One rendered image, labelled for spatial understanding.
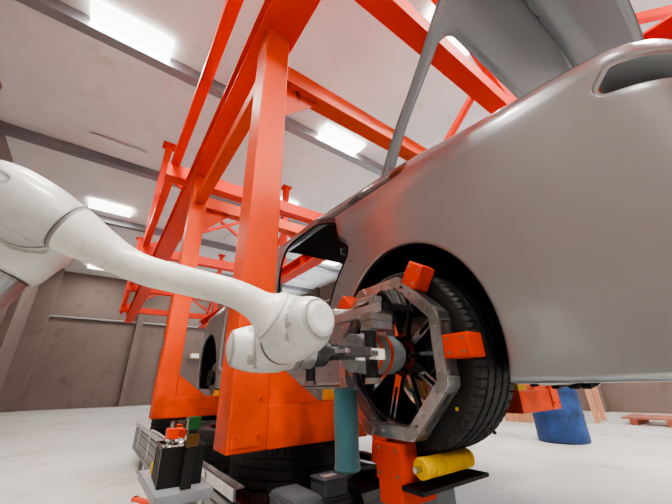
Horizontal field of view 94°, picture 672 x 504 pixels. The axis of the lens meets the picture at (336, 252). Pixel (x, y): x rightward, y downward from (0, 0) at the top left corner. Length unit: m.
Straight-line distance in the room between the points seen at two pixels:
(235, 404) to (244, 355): 0.68
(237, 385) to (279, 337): 0.81
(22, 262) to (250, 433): 0.93
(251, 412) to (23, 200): 1.01
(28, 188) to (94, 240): 0.13
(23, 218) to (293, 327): 0.51
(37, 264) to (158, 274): 0.29
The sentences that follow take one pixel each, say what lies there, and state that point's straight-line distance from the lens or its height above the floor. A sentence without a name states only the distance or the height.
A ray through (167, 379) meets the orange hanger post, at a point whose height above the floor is 0.83.
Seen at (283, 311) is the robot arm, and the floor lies 0.88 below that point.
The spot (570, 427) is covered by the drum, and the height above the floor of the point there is 0.19.
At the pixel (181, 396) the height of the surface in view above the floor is 0.69.
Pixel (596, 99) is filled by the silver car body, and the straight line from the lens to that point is 1.20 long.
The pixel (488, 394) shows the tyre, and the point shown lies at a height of 0.71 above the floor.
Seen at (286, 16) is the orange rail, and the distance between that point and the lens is 2.58.
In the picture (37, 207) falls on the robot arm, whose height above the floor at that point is 1.05.
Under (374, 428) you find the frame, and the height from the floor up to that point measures 0.60.
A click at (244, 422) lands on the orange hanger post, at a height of 0.62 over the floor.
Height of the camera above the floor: 0.75
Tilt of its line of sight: 23 degrees up
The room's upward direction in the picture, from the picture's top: 1 degrees counter-clockwise
